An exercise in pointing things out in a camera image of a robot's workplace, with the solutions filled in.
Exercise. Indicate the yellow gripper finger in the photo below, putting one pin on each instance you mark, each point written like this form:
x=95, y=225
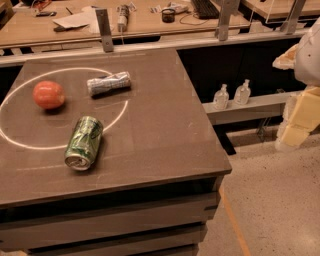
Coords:
x=286, y=60
x=301, y=116

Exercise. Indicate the silver blue redbull can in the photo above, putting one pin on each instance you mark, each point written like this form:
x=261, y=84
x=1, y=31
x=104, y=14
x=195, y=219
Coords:
x=104, y=84

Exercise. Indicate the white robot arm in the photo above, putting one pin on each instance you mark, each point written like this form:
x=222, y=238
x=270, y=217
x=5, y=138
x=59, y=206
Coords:
x=307, y=61

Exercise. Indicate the green soda can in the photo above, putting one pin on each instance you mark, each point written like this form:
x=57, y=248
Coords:
x=84, y=143

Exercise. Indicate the right clear plastic bottle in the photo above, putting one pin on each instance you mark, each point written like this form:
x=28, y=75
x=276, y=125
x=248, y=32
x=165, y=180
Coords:
x=242, y=93

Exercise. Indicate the clear plastic bottle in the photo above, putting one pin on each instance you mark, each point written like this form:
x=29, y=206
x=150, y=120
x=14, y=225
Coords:
x=221, y=98
x=242, y=93

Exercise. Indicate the left clear plastic bottle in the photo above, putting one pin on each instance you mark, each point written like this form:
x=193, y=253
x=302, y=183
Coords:
x=221, y=98

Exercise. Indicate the black keyboard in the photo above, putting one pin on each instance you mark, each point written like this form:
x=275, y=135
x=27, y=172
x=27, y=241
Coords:
x=205, y=9

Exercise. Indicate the black round cup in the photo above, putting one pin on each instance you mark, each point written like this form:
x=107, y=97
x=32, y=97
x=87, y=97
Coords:
x=168, y=15

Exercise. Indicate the drawer cabinet under table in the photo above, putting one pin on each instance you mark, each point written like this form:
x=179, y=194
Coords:
x=78, y=217

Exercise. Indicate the silver cylindrical tool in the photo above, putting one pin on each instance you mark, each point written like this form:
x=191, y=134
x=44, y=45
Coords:
x=123, y=16

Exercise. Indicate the white paper sheets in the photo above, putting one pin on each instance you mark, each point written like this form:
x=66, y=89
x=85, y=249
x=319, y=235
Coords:
x=86, y=18

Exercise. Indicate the red apple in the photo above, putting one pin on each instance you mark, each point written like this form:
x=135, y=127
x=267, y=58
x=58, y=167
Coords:
x=48, y=95

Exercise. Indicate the black phone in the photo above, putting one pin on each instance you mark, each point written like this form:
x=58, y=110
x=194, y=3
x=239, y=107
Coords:
x=46, y=14

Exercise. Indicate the grey metal shelf rail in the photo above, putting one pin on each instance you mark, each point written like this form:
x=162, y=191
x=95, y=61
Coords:
x=258, y=107

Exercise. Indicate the grey metal frame post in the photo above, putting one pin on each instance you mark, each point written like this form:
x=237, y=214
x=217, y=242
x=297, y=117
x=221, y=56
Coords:
x=227, y=9

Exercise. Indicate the grey metal bracket post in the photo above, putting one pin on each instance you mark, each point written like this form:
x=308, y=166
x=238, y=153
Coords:
x=104, y=28

